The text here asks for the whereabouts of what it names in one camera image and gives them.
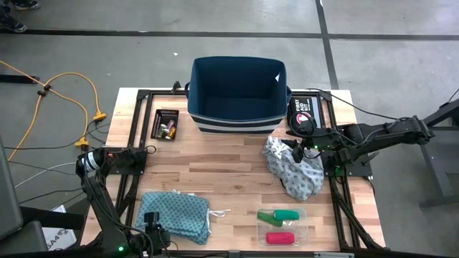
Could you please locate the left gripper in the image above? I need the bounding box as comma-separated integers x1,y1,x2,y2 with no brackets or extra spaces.
137,211,173,254

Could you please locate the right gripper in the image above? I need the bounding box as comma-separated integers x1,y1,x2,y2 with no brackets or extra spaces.
285,129,336,164

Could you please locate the teal patterned cloth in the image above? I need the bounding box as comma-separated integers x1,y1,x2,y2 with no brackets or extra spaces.
135,191,231,247

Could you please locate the grey patterned cloth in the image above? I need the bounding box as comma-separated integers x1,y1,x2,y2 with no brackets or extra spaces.
260,135,326,202

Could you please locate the teal-green bandage roll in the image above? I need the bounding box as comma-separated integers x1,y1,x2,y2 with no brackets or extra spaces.
273,209,301,221

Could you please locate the dark green bandage roll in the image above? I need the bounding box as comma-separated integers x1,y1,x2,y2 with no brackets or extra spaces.
257,211,284,228

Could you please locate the red bandage roll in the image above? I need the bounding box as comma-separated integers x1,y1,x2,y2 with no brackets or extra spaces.
265,231,296,245

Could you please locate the black first aid kit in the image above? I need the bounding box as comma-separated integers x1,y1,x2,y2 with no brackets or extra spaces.
286,95,323,134

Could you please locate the navy striped fabric bin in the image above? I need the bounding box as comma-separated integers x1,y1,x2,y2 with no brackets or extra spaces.
184,55,293,135

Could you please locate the clear plastic container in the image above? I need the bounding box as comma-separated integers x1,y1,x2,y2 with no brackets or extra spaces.
255,206,310,248

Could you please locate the white printed cardboard box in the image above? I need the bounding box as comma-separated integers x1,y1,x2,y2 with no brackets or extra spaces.
42,204,78,252

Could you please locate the black slotted plastic basket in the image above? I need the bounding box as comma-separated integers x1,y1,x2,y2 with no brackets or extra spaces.
150,108,180,141

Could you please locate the grey metal desk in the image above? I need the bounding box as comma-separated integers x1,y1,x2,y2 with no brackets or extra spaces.
394,98,459,209

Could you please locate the grey office chair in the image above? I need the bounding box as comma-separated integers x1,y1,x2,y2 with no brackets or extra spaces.
0,135,85,257

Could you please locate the black floor strip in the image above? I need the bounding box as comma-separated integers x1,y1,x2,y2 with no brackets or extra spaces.
0,74,41,85

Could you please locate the person's shoe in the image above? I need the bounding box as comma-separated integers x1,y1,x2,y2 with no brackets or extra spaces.
13,0,41,10
0,12,28,34

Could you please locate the white floor cable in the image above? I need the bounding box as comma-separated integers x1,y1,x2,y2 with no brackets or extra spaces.
14,161,78,189

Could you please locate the silver metal bracket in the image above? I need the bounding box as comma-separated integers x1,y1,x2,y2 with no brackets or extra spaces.
313,252,356,258

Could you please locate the black aluminium table frame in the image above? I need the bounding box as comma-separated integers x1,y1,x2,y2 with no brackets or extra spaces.
80,87,388,258

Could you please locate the black floor cable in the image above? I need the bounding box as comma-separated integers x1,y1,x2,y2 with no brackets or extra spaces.
2,140,80,151

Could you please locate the orange extension cable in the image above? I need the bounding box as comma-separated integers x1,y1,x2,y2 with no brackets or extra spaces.
0,59,107,162

